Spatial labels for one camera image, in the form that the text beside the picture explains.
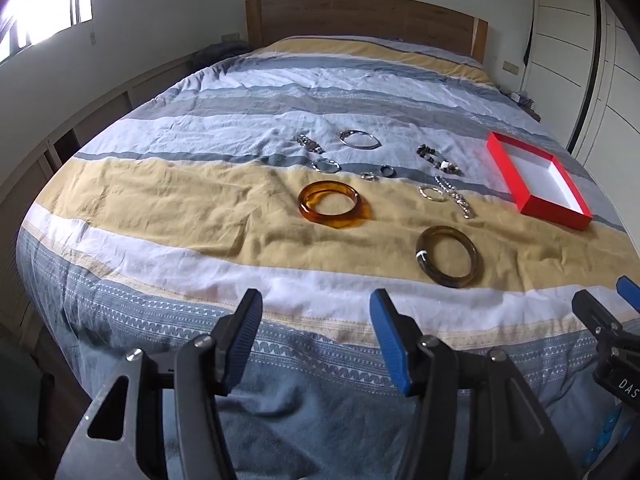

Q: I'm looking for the dark beaded bracelet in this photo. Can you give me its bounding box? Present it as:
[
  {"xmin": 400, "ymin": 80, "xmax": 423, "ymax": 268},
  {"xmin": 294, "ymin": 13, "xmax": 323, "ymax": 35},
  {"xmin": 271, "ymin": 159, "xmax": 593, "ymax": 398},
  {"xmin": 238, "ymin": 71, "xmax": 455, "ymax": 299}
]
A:
[{"xmin": 416, "ymin": 143, "xmax": 464, "ymax": 176}]

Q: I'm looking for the wooden headboard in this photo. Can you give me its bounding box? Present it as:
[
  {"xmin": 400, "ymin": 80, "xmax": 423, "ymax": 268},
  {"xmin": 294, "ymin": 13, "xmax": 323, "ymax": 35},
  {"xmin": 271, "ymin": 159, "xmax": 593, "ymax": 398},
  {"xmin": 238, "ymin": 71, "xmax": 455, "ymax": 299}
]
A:
[{"xmin": 244, "ymin": 0, "xmax": 489, "ymax": 62}]

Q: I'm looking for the white wardrobe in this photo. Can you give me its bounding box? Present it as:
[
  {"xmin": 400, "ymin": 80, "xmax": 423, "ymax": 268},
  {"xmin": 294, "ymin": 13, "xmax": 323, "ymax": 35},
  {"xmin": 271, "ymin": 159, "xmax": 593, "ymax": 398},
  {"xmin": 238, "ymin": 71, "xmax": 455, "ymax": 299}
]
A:
[{"xmin": 520, "ymin": 0, "xmax": 640, "ymax": 233}]

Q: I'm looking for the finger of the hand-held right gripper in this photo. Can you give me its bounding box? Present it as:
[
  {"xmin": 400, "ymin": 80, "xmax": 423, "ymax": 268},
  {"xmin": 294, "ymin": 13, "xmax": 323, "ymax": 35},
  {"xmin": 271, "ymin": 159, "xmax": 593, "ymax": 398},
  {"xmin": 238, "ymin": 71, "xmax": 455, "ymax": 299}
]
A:
[
  {"xmin": 616, "ymin": 276, "xmax": 640, "ymax": 314},
  {"xmin": 571, "ymin": 290, "xmax": 626, "ymax": 342}
]

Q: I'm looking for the silver oval bangle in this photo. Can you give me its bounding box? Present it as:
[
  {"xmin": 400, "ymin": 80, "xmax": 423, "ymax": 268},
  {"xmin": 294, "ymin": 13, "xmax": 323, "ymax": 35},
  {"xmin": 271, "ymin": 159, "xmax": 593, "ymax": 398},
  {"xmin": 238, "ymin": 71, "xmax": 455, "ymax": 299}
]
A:
[{"xmin": 338, "ymin": 129, "xmax": 382, "ymax": 150}]

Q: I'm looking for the grey beaded bracelet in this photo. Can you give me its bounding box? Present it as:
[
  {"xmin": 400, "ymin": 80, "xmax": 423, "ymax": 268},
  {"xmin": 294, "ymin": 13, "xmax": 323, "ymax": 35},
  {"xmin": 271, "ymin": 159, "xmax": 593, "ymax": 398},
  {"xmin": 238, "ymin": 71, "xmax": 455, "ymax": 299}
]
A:
[{"xmin": 296, "ymin": 133, "xmax": 327, "ymax": 154}]

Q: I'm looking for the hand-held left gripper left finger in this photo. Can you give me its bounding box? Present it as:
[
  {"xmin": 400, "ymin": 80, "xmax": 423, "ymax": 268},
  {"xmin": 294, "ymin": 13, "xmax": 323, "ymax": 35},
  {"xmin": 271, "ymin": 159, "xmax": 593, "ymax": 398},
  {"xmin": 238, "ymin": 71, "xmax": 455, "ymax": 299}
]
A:
[{"xmin": 60, "ymin": 288, "xmax": 263, "ymax": 480}]

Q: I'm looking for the dark grey pillow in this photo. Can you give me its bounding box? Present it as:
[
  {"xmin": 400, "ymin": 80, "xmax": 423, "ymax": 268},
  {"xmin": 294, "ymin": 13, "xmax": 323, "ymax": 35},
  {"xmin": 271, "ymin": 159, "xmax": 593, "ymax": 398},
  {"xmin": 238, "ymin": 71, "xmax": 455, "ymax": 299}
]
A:
[{"xmin": 192, "ymin": 40, "xmax": 251, "ymax": 69}]

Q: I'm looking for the striped duvet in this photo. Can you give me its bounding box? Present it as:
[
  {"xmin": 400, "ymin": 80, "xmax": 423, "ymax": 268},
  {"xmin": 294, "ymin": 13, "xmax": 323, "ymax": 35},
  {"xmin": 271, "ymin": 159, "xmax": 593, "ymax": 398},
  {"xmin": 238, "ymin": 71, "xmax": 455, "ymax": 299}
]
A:
[{"xmin": 15, "ymin": 35, "xmax": 640, "ymax": 480}]

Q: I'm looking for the red cardboard box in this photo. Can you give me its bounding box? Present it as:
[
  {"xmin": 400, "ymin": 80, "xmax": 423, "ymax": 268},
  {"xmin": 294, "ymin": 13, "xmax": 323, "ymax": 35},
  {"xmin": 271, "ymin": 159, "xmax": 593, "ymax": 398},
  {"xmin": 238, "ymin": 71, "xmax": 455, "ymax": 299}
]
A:
[{"xmin": 486, "ymin": 131, "xmax": 594, "ymax": 232}]

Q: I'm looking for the dark brown bangle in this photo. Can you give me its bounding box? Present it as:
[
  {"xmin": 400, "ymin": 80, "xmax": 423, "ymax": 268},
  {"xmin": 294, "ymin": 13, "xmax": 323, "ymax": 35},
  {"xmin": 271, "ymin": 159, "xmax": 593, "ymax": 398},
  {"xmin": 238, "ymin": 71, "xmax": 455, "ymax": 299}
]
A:
[{"xmin": 414, "ymin": 225, "xmax": 484, "ymax": 290}]

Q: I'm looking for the person's right hand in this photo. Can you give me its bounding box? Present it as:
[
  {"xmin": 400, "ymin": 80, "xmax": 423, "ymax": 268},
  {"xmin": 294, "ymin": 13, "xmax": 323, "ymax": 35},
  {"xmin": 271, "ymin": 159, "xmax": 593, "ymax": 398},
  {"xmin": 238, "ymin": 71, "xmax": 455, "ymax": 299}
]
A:
[{"xmin": 584, "ymin": 406, "xmax": 624, "ymax": 467}]

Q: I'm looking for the wooden nightstand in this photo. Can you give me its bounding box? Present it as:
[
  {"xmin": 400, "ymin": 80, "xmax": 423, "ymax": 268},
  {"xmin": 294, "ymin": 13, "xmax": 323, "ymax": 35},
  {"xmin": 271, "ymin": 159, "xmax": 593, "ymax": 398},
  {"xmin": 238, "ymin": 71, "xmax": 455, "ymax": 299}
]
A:
[{"xmin": 504, "ymin": 89, "xmax": 544, "ymax": 122}]

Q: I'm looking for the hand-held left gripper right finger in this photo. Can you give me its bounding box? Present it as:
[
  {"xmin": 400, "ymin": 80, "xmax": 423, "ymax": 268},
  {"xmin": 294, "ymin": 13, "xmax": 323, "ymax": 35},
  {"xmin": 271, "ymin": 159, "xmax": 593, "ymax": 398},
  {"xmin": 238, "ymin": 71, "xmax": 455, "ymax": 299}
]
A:
[{"xmin": 369, "ymin": 288, "xmax": 583, "ymax": 480}]

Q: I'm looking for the silver chain bracelet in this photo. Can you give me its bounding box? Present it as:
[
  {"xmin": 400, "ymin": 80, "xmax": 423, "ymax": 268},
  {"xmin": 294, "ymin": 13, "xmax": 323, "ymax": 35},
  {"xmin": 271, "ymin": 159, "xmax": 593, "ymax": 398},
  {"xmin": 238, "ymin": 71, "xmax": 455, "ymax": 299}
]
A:
[{"xmin": 434, "ymin": 175, "xmax": 477, "ymax": 220}]

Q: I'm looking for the amber translucent bangle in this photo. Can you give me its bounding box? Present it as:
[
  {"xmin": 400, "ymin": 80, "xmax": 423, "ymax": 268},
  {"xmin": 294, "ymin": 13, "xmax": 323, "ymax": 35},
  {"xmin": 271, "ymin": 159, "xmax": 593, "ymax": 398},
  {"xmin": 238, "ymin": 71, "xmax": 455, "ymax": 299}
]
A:
[{"xmin": 299, "ymin": 180, "xmax": 374, "ymax": 231}]

